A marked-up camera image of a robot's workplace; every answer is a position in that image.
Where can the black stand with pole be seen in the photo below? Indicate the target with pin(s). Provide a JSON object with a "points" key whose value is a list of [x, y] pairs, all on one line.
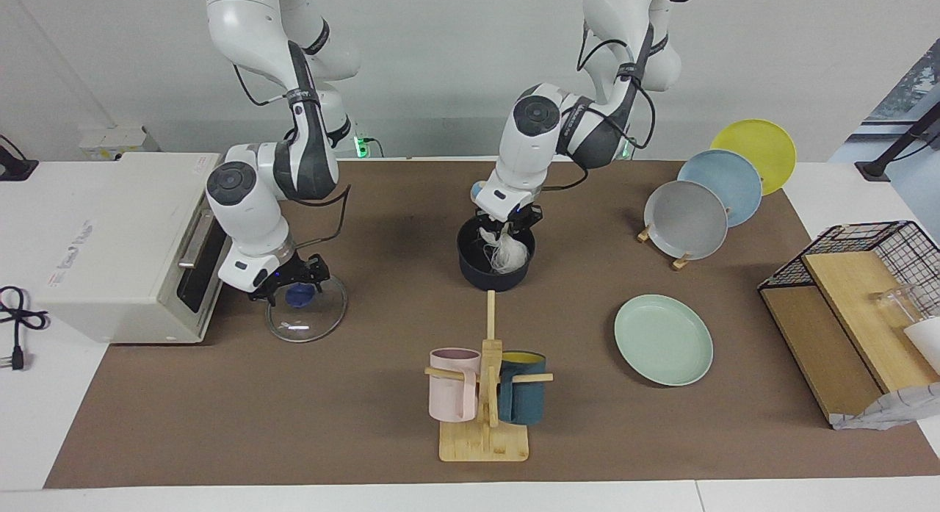
{"points": [[892, 148]]}

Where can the light blue plate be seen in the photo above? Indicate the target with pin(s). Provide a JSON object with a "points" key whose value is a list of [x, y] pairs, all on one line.
{"points": [[727, 181]]}

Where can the white power strip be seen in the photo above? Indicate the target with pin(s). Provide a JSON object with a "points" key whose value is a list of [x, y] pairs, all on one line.
{"points": [[110, 141]]}

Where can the grey patterned plastic bag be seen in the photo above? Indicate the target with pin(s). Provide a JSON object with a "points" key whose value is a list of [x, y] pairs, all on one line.
{"points": [[896, 409]]}

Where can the wooden mug tree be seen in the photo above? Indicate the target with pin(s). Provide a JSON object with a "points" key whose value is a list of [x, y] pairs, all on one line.
{"points": [[485, 442]]}

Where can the black table clamp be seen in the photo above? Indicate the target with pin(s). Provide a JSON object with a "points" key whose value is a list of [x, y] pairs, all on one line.
{"points": [[15, 167]]}

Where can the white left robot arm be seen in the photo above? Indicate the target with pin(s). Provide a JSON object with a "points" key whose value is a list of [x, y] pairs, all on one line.
{"points": [[536, 145]]}

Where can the pink mug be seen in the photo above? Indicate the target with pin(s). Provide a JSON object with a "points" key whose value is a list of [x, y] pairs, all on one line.
{"points": [[452, 394]]}

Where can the grey plate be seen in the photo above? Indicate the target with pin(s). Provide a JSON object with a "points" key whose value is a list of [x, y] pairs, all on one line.
{"points": [[683, 222]]}

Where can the brown table mat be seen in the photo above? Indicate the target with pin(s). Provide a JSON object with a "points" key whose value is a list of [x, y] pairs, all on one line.
{"points": [[294, 409]]}

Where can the white cup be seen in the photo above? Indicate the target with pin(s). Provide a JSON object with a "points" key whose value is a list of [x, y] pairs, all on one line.
{"points": [[927, 343]]}

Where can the small blue round bell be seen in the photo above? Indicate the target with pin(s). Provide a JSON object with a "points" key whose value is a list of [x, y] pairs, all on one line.
{"points": [[476, 192]]}

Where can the teal mug with yellow inside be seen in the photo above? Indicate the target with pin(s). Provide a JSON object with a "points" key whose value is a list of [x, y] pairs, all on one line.
{"points": [[523, 398]]}

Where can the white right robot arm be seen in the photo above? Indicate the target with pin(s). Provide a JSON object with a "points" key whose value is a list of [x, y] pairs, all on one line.
{"points": [[250, 218]]}

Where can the yellow plate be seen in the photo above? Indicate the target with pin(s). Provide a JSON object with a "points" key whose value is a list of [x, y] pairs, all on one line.
{"points": [[760, 145]]}

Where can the wooden plate rack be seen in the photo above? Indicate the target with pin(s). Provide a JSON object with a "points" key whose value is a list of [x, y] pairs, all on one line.
{"points": [[681, 262]]}

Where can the light green plate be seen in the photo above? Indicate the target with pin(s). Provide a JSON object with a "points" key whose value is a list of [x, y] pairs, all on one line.
{"points": [[661, 339]]}

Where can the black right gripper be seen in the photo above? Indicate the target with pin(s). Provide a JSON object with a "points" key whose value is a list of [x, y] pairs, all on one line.
{"points": [[297, 271]]}

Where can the glass lid with blue knob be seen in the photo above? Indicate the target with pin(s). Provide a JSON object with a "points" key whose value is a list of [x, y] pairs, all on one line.
{"points": [[308, 325]]}

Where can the clear glass cup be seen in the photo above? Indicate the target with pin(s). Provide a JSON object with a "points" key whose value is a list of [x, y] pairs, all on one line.
{"points": [[899, 303]]}

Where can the dark wooden board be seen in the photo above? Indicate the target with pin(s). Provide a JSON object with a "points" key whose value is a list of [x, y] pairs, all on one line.
{"points": [[815, 350]]}

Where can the white toaster oven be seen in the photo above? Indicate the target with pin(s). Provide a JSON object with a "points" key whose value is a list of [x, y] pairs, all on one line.
{"points": [[117, 247]]}

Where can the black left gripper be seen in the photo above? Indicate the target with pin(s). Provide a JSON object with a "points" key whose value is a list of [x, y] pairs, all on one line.
{"points": [[514, 218]]}

